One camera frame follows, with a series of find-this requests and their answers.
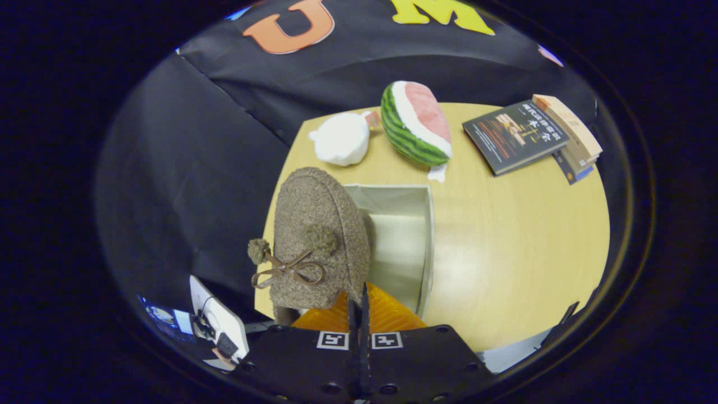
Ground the small lit screen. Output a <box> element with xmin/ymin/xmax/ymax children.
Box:
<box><xmin>137</xmin><ymin>295</ymin><xmax>196</xmax><ymax>337</ymax></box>

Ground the white plush toy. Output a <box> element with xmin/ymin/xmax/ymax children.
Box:
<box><xmin>308</xmin><ymin>110</ymin><xmax>382</xmax><ymax>167</ymax></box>

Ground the white device with cables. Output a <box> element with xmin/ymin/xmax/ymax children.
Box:
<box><xmin>188</xmin><ymin>274</ymin><xmax>250</xmax><ymax>362</ymax></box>

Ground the brown fuzzy slipper shoe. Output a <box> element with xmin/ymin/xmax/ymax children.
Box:
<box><xmin>247</xmin><ymin>167</ymin><xmax>372</xmax><ymax>326</ymax></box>

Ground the watermelon slice plush toy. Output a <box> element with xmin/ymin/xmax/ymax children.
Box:
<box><xmin>380</xmin><ymin>80</ymin><xmax>453</xmax><ymax>183</ymax></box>

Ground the grey fabric storage box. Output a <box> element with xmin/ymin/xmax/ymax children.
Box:
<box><xmin>343</xmin><ymin>184</ymin><xmax>436</xmax><ymax>320</ymax></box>

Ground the black paperback book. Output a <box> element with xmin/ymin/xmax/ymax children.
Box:
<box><xmin>462</xmin><ymin>100</ymin><xmax>570</xmax><ymax>177</ymax></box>

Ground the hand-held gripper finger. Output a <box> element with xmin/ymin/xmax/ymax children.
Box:
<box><xmin>230</xmin><ymin>283</ymin><xmax>360</xmax><ymax>404</ymax></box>
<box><xmin>359</xmin><ymin>282</ymin><xmax>497</xmax><ymax>404</ymax></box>

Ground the blue book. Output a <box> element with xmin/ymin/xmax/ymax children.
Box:
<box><xmin>553</xmin><ymin>150</ymin><xmax>595</xmax><ymax>185</ymax></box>

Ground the tan book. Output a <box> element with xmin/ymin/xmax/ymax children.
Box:
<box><xmin>532</xmin><ymin>94</ymin><xmax>604</xmax><ymax>169</ymax></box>

